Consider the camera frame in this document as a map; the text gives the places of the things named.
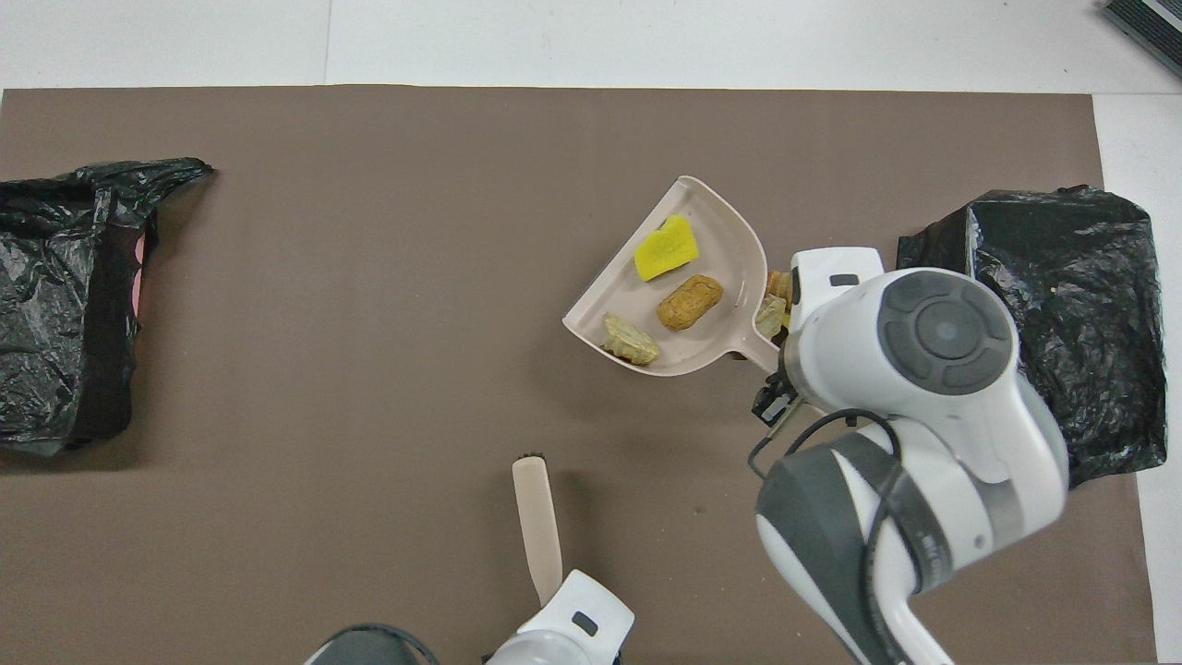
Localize yellow green scouring sponge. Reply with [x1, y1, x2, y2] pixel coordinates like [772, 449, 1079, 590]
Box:
[633, 214, 700, 283]

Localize brown oval bread roll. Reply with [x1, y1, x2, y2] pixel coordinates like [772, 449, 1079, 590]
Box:
[657, 274, 725, 333]

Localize beige plastic dustpan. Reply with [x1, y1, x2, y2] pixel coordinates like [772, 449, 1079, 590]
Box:
[562, 175, 786, 378]

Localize brown table mat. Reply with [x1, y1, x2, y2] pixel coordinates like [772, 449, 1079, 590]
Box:
[0, 86, 1157, 665]

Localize beige hand brush black bristles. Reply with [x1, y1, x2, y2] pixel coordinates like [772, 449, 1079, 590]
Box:
[513, 453, 564, 606]

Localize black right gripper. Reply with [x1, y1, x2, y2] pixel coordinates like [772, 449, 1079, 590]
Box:
[751, 365, 805, 428]

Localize black bag lined pink bin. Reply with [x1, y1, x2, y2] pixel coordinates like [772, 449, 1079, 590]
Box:
[0, 157, 213, 458]

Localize golden croissant bread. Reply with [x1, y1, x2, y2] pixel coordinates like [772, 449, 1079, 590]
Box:
[603, 312, 662, 367]

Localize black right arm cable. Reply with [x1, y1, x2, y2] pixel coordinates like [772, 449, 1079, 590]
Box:
[748, 408, 924, 665]

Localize dark ribbed panel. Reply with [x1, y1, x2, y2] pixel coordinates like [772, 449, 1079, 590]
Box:
[1097, 0, 1182, 79]

